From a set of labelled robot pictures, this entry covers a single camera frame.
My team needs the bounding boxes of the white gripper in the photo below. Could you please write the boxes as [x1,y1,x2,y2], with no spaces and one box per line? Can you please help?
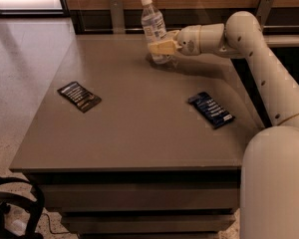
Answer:
[148,25,201,56]

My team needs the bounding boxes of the clear plastic water bottle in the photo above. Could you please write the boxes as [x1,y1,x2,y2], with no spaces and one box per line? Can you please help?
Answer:
[141,0,172,65]

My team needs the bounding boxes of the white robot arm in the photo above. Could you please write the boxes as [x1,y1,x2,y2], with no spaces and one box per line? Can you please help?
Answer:
[149,11,299,239]

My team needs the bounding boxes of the blue snack packet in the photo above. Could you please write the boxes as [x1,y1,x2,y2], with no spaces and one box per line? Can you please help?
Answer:
[187,92,235,128]

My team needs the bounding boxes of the black snack packet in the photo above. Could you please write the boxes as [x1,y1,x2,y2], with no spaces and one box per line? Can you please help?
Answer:
[58,82,102,113]

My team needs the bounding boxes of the grey drawer cabinet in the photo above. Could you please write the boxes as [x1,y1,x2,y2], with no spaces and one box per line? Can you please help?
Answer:
[11,36,262,239]

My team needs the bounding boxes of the left metal bracket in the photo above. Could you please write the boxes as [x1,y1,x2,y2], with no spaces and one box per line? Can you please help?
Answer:
[109,0,126,34]

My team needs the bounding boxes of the metal bracket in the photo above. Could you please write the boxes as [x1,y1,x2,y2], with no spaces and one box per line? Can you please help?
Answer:
[255,0,275,26]
[109,0,126,34]

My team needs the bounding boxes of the right metal bracket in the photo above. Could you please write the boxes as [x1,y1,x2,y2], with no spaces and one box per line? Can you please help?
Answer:
[255,0,275,26]

